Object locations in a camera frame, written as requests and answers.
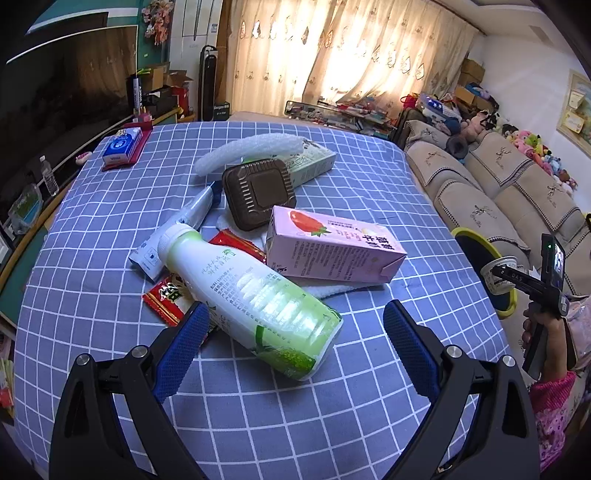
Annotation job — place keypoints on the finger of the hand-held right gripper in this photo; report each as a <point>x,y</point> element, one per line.
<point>521,282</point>

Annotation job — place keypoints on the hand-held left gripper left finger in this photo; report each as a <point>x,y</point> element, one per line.
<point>184,350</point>

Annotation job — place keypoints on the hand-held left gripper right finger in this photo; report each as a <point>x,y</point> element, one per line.
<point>411,346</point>

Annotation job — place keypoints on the small white paper cup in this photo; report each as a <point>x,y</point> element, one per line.
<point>496,288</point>

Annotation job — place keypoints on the green and white plastic bottle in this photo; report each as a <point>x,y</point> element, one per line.
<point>244,295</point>

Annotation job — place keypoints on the person's right forearm pink sleeve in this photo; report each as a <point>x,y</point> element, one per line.
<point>551,415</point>

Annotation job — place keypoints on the person's right hand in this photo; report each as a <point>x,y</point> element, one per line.
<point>556,346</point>

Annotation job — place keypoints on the blue checked tablecloth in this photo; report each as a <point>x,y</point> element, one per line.
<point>369,369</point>

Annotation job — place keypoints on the red snack packet white print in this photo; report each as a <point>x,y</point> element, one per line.
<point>166,297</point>

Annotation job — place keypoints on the beige sofa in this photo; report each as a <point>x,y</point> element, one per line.
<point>489,184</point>

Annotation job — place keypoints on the pile of plush toys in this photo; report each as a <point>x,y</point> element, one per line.
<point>540,150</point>

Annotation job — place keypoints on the plain red snack packet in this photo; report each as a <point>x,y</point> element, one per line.
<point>235,244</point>

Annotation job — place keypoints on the pink strawberry milk carton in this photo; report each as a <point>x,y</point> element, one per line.
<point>328,249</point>

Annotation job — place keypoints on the silver squeeze tube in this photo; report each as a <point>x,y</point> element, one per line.
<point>189,214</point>

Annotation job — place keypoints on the brown plastic food tray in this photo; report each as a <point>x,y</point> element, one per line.
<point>258,194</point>

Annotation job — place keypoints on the stacked cardboard boxes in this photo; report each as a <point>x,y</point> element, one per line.
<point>471,78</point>

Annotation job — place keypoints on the red tray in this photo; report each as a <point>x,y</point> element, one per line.
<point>141,150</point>

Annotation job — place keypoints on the pale green cardboard box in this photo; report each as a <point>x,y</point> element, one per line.
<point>314,164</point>

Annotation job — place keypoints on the white foam wrap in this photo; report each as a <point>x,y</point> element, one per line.
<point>240,150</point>

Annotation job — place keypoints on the blue tissue pack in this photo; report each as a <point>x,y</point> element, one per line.
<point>121,147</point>

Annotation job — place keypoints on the clear water bottle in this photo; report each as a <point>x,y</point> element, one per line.
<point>49,177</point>

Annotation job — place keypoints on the low table with clutter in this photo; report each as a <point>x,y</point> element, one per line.
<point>341,115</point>

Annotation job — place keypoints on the small black box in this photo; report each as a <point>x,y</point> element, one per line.
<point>222,110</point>

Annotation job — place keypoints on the black and white tube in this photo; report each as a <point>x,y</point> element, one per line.
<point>135,94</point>

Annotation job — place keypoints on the open cardboard boxes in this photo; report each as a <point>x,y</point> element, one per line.
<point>166,87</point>

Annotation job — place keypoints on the black tower fan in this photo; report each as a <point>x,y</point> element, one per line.
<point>208,83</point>

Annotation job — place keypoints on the cream patterned curtains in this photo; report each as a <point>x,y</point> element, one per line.
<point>346,50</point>

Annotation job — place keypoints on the white standing air conditioner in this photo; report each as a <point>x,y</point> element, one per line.
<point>196,32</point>

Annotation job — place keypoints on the pink artificial flowers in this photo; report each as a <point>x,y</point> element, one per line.
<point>157,18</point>

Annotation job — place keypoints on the framed wall picture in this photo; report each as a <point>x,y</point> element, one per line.
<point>575,110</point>

